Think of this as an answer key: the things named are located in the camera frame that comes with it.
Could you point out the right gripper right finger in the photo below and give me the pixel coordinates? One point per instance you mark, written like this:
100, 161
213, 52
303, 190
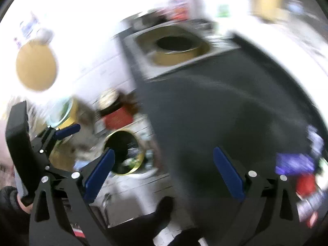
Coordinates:
267, 214

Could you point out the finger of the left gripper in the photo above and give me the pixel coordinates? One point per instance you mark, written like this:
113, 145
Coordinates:
61, 134

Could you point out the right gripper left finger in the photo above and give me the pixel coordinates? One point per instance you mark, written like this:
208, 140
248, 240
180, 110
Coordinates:
61, 214

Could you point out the red plastic cup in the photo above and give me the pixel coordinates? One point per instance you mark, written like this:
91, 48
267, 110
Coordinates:
305, 185

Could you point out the purple foil wrapper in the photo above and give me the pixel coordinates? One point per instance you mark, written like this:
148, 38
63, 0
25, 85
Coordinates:
293, 164

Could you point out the blue white paper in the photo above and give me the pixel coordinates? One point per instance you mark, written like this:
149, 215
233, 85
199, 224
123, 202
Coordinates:
316, 142

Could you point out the gloved hand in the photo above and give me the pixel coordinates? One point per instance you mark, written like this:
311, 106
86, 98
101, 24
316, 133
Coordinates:
11, 212

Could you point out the red container under counter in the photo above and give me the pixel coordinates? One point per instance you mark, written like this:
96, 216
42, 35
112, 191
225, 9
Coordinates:
115, 110

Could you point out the round wooden board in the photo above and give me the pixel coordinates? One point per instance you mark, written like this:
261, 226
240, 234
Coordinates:
36, 66

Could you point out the gold pot in sink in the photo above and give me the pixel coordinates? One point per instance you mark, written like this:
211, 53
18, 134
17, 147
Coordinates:
173, 50

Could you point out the red detergent pouch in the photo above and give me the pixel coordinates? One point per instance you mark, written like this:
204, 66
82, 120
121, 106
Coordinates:
179, 10

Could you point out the steel sink basin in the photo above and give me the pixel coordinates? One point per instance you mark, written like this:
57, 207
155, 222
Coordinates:
141, 45

